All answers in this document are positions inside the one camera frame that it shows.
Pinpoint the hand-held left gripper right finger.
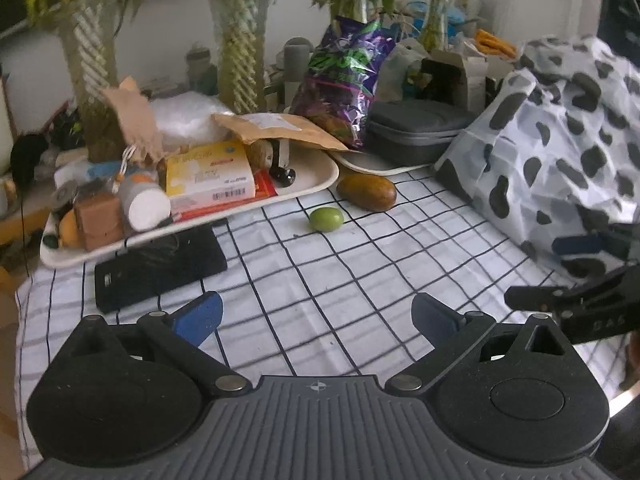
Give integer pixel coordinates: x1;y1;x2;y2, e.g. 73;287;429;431
385;292;569;394

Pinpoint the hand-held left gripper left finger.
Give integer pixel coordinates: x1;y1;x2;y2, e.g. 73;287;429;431
71;291;252;393

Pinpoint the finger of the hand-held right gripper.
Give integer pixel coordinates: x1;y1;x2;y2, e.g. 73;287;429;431
503;262;640;314
551;224;640;267

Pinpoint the person's right hand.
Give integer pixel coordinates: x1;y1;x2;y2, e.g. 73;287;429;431
620;331;640;393

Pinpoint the cow print cloth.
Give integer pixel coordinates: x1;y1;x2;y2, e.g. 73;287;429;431
434;35;640;281

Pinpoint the checked white tablecloth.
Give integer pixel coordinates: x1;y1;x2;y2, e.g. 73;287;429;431
15;165;632;471

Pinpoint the dark clothing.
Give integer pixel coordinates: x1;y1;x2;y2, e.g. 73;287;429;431
594;394;640;480

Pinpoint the white pill bottle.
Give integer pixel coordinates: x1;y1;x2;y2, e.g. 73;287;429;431
117;172;172;234

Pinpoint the brown leather pouch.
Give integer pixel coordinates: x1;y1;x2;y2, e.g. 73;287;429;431
74;192;126;253

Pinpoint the yellow white box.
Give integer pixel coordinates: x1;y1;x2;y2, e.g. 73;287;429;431
165;141;256;200

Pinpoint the brown green mango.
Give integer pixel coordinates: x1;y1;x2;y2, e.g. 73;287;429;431
336;174;398;213

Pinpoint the green fruit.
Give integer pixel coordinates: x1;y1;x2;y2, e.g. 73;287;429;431
308;207;345;233

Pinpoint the red packet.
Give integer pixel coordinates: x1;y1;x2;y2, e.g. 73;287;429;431
170;169;279;222

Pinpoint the yellow orange round object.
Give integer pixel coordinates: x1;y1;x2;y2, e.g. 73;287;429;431
57;210;83;250

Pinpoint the white flat tray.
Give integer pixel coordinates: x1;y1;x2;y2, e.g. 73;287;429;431
329;150;437;177

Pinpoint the black white stopper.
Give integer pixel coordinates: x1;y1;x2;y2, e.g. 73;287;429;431
270;140;297;189

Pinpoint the cork stopper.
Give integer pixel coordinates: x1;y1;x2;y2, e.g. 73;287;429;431
249;139;274;169

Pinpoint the cream plastic tray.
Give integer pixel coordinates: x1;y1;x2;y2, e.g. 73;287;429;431
40;146;341;269

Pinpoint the black zip case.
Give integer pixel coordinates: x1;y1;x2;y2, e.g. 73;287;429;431
365;100;479;167

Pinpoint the white plastic bag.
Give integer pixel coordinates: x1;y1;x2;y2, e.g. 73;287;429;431
147;91;236;149

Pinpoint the brown paper envelope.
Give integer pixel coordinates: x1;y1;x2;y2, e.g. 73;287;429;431
211;112;351;154

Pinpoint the open cardboard box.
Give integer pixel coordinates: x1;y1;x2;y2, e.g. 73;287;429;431
419;50;489;112

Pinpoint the orange yellow cloth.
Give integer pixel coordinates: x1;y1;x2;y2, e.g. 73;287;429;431
474;29;517;59

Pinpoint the black fuzzy object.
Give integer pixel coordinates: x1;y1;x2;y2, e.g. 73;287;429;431
10;132;51;187

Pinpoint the grey small bottle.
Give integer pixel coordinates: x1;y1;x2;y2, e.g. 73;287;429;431
186;47;219;97

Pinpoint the purple snack bag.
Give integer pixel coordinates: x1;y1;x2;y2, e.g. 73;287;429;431
290;16;397;151

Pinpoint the plant in glass vase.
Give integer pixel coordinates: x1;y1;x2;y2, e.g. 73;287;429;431
414;0;507;52

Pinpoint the grey cylinder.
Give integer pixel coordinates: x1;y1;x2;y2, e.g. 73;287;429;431
283;37;312;104

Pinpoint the burlap drawstring pouch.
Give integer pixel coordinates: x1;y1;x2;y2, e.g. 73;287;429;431
101;77;166;167

